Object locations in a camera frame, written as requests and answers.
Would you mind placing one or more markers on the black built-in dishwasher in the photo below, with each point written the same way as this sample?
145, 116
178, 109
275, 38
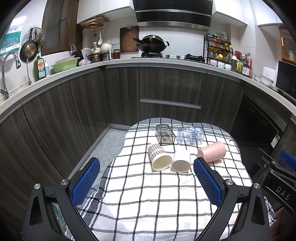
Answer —
257, 125

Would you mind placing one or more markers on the green dish soap bottle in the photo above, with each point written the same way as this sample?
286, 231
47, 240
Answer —
39, 68

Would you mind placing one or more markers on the white plain cup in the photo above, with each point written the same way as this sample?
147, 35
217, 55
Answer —
181, 161

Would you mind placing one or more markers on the clear printed glass cup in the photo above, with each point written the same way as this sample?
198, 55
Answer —
190, 135

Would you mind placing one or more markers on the black spice rack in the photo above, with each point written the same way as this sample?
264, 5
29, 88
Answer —
216, 49

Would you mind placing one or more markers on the black microwave oven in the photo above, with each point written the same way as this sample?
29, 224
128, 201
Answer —
286, 78

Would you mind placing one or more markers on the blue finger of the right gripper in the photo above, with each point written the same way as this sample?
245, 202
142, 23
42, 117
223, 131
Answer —
288, 159

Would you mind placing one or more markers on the white bowl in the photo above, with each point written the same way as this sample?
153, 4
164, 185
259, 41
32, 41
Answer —
266, 81

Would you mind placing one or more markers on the checkered white black cloth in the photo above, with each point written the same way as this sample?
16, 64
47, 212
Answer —
134, 202

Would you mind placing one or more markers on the grey drawer handle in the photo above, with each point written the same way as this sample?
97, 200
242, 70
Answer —
171, 103

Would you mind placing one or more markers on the green plastic basin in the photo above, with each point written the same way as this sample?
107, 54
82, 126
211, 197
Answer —
65, 65

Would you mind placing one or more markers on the black wok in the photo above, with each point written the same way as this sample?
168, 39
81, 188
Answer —
151, 44

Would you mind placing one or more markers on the red sauce bottle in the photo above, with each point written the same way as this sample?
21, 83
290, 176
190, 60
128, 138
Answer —
248, 60

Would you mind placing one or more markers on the hanging frying pan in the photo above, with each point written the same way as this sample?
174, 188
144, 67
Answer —
29, 49

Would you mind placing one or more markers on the pink plastic cup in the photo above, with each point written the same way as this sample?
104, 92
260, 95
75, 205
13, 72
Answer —
212, 152

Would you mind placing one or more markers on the black range hood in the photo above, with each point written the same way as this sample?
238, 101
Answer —
174, 13

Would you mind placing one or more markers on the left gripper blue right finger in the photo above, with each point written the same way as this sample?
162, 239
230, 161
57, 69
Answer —
252, 221

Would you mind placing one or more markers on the smoky square glass cup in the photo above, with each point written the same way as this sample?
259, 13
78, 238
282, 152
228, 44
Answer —
165, 135

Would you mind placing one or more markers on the brown cutting board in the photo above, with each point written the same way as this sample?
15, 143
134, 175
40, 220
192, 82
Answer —
127, 44

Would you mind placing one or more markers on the chrome kitchen faucet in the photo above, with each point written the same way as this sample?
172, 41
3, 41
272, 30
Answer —
10, 73

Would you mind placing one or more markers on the cream cup with red pattern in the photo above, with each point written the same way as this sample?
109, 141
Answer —
159, 158

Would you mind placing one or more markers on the gas stove burner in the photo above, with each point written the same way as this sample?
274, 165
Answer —
151, 55

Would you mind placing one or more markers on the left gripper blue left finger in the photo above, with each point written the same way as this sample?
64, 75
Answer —
52, 211

